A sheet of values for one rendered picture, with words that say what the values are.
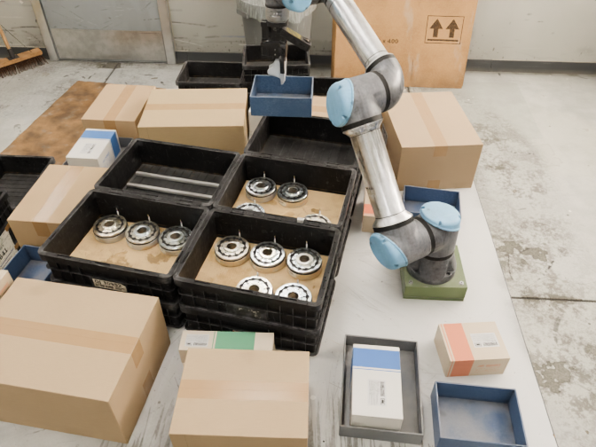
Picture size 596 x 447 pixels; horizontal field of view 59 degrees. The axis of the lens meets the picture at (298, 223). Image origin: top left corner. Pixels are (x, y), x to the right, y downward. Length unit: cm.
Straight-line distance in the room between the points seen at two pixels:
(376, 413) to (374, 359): 15
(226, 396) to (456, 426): 58
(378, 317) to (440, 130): 80
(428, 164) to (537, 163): 177
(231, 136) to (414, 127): 70
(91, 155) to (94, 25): 281
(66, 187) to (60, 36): 314
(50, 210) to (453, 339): 129
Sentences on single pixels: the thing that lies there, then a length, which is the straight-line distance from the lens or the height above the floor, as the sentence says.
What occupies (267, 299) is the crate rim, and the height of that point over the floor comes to 92.
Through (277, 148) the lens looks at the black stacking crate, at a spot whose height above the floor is 83.
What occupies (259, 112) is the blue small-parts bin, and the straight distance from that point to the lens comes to 176.
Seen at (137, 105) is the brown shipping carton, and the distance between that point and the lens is 233.
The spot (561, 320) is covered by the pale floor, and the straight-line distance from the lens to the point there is 275.
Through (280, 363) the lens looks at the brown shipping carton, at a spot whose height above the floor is 86.
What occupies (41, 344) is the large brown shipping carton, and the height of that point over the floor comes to 90.
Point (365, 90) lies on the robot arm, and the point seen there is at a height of 129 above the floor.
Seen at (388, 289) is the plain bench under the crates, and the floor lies 70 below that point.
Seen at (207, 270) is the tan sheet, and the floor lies 83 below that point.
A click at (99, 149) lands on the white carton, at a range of 212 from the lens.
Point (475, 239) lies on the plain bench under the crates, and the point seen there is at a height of 70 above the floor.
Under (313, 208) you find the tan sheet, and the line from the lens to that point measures 173.
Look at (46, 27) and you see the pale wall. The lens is 498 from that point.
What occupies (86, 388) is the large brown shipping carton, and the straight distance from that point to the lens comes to 131.
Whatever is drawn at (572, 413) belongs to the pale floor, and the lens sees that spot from 247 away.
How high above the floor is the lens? 195
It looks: 42 degrees down
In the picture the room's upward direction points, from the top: straight up
